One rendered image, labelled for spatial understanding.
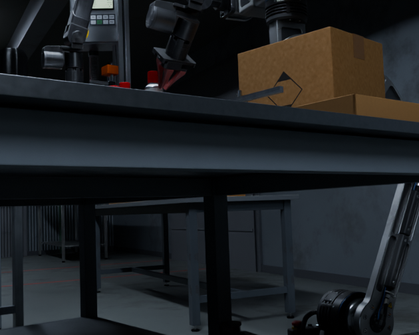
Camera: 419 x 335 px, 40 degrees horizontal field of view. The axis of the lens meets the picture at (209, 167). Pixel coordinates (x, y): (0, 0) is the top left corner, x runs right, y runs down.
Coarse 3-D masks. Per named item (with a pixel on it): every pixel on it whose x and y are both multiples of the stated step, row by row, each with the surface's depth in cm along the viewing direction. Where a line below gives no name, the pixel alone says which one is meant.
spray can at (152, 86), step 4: (148, 72) 159; (152, 72) 158; (156, 72) 159; (148, 76) 159; (152, 76) 158; (156, 76) 159; (148, 80) 159; (152, 80) 158; (156, 80) 158; (148, 84) 158; (152, 84) 158; (156, 84) 158; (144, 88) 159; (148, 88) 157; (152, 88) 157; (156, 88) 157
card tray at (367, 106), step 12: (348, 96) 91; (360, 96) 91; (372, 96) 93; (312, 108) 96; (324, 108) 94; (336, 108) 92; (348, 108) 91; (360, 108) 90; (372, 108) 92; (384, 108) 94; (396, 108) 96; (408, 108) 99; (408, 120) 98
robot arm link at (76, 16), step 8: (80, 0) 182; (88, 0) 183; (72, 8) 184; (80, 8) 182; (88, 8) 184; (72, 16) 181; (80, 16) 182; (88, 16) 183; (72, 24) 181; (80, 24) 182; (88, 24) 184; (72, 32) 181; (64, 40) 185
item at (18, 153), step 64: (0, 128) 57; (64, 128) 61; (128, 128) 65; (192, 128) 71; (256, 128) 78; (0, 192) 154; (64, 192) 165; (128, 192) 178; (192, 192) 193; (256, 192) 182; (64, 320) 265
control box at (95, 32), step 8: (72, 0) 200; (88, 32) 200; (96, 32) 200; (104, 32) 200; (112, 32) 200; (88, 40) 199; (96, 40) 199; (104, 40) 200; (112, 40) 200; (88, 48) 205; (96, 48) 205; (104, 48) 205
